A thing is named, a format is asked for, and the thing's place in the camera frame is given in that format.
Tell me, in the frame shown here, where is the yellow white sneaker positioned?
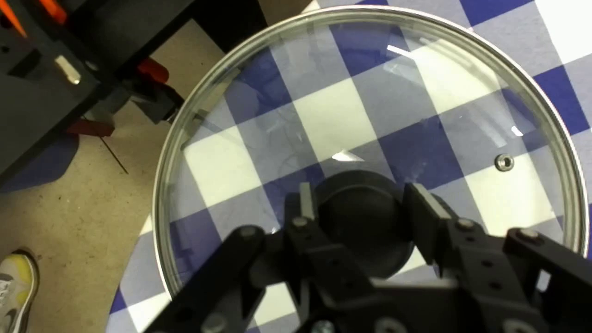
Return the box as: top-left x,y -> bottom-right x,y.
0,249 -> 41,333

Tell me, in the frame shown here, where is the orange clamp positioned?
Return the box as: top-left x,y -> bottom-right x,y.
0,0 -> 30,40
37,0 -> 71,27

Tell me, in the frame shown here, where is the glass lid with black knob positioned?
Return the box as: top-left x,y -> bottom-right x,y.
150,5 -> 591,299

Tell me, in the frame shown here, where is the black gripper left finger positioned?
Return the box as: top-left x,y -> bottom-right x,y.
147,179 -> 376,333

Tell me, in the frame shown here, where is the blue white checkered tablecloth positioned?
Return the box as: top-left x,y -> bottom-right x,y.
106,0 -> 592,333

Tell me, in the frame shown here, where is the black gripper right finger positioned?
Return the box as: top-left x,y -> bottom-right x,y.
402,179 -> 592,333

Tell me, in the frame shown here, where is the red handled clamp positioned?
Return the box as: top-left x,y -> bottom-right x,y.
63,55 -> 172,138

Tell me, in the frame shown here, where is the black equipment cart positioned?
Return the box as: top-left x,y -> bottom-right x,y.
0,0 -> 267,183

